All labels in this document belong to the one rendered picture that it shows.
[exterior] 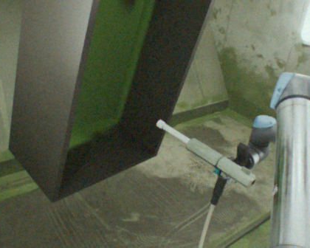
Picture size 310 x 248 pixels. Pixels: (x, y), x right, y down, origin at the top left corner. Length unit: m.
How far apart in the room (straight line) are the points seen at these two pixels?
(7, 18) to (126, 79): 0.96
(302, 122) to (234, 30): 2.46
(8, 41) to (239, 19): 1.92
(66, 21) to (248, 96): 2.45
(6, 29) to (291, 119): 1.90
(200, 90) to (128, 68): 1.49
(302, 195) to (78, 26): 0.75
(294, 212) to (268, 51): 2.46
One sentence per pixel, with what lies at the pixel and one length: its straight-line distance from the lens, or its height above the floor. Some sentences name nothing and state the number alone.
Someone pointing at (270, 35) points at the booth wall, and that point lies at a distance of 3.25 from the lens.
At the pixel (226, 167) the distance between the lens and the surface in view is 1.49.
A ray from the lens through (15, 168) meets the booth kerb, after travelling 2.42.
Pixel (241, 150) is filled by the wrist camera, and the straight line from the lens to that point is 1.58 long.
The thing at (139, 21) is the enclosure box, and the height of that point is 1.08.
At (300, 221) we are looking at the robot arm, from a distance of 0.90.
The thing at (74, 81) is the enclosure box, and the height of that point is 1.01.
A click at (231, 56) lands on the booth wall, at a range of 3.49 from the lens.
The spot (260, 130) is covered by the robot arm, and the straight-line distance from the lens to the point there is 1.70.
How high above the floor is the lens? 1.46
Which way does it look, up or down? 24 degrees down
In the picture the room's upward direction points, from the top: 9 degrees clockwise
